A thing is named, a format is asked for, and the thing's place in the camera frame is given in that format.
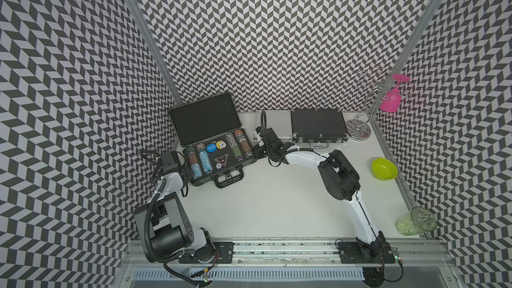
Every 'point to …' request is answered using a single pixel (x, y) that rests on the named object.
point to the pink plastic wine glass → (390, 102)
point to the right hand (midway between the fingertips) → (253, 153)
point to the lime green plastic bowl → (383, 169)
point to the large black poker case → (208, 131)
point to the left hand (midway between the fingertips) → (185, 177)
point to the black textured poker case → (318, 125)
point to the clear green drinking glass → (418, 220)
